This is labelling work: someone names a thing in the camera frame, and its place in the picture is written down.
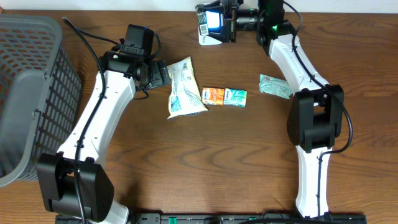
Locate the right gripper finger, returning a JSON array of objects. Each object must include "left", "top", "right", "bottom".
[
  {"left": 205, "top": 32, "right": 232, "bottom": 43},
  {"left": 195, "top": 0, "right": 221, "bottom": 13}
]

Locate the small dark green box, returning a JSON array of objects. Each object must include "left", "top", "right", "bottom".
[{"left": 197, "top": 11, "right": 209, "bottom": 36}]

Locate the large white wet-wipes pack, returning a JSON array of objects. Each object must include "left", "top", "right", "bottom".
[{"left": 167, "top": 57, "right": 208, "bottom": 119}]

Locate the orange Kleenex tissue pack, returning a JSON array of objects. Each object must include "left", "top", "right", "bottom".
[{"left": 201, "top": 87, "right": 224, "bottom": 105}]

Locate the green Kleenex tissue pack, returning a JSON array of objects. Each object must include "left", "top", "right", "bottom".
[{"left": 224, "top": 88, "right": 248, "bottom": 108}]

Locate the teal crinkled snack packet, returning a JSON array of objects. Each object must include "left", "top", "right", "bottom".
[{"left": 259, "top": 74, "right": 293, "bottom": 99}]

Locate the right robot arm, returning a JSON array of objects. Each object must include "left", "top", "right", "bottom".
[{"left": 195, "top": 1, "right": 344, "bottom": 218}]

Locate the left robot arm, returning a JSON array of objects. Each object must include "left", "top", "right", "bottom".
[{"left": 36, "top": 24, "right": 170, "bottom": 223}]

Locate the white barcode scanner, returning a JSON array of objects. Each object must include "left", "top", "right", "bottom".
[{"left": 198, "top": 9, "right": 223, "bottom": 45}]

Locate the grey plastic mesh basket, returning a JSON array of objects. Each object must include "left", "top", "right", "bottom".
[{"left": 1, "top": 14, "right": 82, "bottom": 187}]

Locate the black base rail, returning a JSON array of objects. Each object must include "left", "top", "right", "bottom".
[{"left": 55, "top": 212, "right": 368, "bottom": 224}]

